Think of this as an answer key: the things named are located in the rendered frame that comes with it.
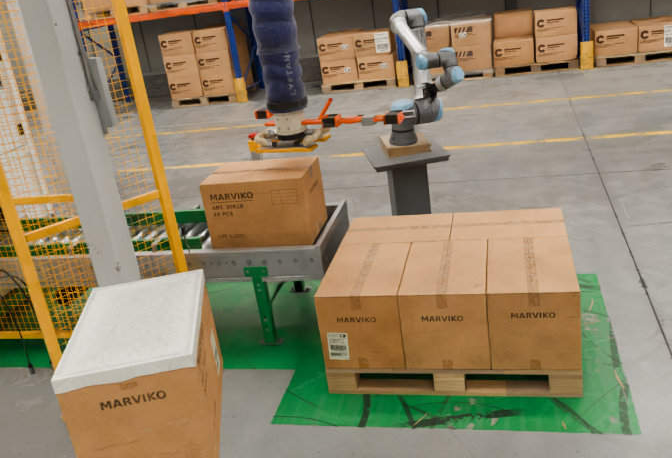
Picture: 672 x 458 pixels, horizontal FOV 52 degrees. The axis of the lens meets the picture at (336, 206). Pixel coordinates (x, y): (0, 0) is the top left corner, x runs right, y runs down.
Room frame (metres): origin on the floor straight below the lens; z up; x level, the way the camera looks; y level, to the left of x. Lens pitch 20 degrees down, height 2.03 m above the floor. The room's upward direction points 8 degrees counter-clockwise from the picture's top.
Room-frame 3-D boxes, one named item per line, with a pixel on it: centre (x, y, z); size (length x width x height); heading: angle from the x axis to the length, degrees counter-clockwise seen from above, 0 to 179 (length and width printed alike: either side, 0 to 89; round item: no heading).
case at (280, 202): (3.80, 0.40, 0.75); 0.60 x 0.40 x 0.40; 76
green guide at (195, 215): (4.37, 1.44, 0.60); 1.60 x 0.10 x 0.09; 75
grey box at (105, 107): (3.03, 1.00, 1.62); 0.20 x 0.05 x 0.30; 75
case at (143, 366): (2.02, 0.70, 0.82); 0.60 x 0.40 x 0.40; 5
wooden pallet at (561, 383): (3.24, -0.54, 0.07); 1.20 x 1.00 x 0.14; 75
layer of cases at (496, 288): (3.24, -0.54, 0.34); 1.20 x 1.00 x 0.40; 75
